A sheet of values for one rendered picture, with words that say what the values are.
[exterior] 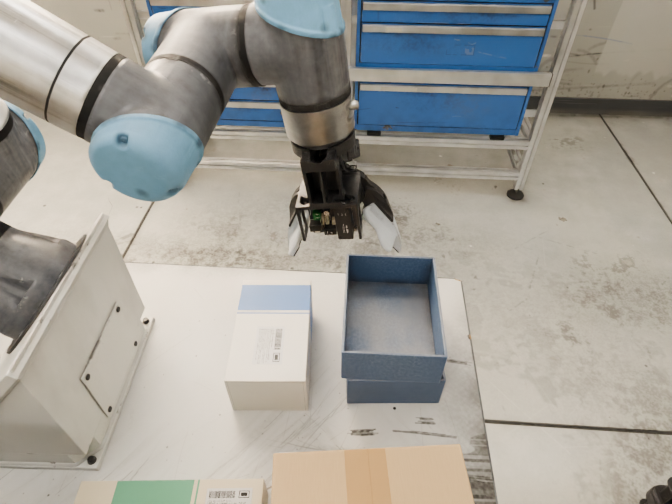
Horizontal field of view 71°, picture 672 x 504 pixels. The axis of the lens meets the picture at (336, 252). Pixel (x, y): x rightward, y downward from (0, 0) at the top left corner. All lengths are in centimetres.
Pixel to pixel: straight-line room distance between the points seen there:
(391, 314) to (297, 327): 16
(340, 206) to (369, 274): 34
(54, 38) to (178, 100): 9
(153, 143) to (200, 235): 180
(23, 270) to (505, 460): 133
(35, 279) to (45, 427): 19
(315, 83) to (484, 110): 174
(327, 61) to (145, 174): 19
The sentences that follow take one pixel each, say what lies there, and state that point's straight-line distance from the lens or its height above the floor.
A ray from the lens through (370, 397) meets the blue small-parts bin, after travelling 79.
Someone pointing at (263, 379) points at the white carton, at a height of 79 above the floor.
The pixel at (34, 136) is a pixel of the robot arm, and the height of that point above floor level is 105.
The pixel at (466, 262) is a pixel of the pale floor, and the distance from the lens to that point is 204.
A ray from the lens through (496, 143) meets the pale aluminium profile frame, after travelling 225.
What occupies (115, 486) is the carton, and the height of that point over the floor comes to 76.
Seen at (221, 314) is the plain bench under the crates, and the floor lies 70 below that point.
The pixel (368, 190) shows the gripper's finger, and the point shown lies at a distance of 59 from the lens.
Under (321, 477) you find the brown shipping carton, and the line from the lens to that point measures 59.
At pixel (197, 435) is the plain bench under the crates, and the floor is 70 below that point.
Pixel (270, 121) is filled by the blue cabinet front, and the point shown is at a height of 35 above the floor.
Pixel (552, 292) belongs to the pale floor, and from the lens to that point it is 204.
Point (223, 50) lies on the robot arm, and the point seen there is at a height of 124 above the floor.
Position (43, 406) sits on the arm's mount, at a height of 88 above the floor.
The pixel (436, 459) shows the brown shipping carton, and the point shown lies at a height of 86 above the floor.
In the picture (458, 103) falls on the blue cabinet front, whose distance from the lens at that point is 215.
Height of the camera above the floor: 141
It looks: 44 degrees down
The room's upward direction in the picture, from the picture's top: straight up
